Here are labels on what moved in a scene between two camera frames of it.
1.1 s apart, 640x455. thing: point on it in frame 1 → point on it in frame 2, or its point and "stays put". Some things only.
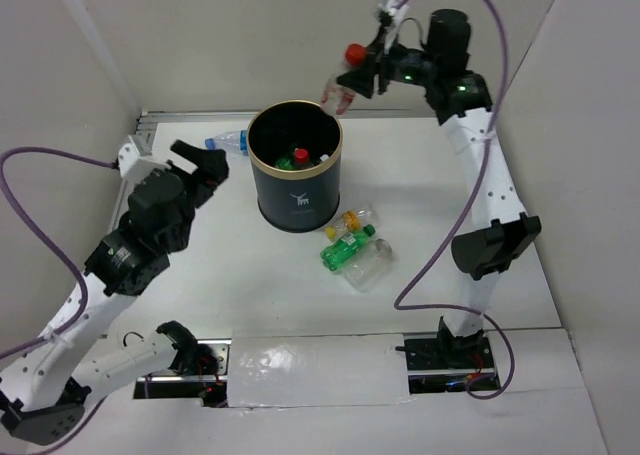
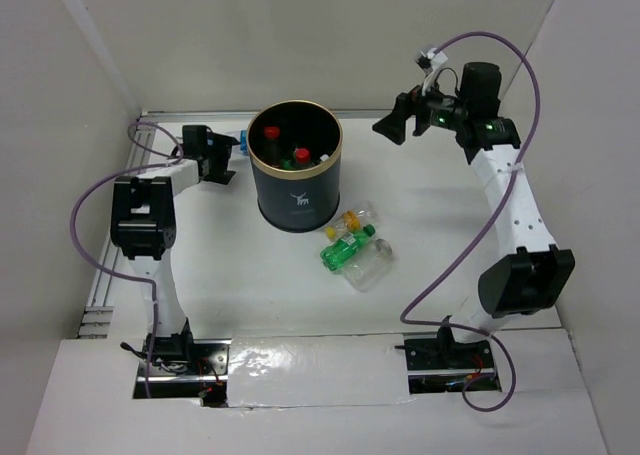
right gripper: (361, 78) → (393, 125)
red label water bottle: (301, 155) stays put
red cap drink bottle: (337, 99) → (272, 153)
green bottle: (284, 164) stays put
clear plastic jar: (369, 266) stays put
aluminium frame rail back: (246, 112) stays put
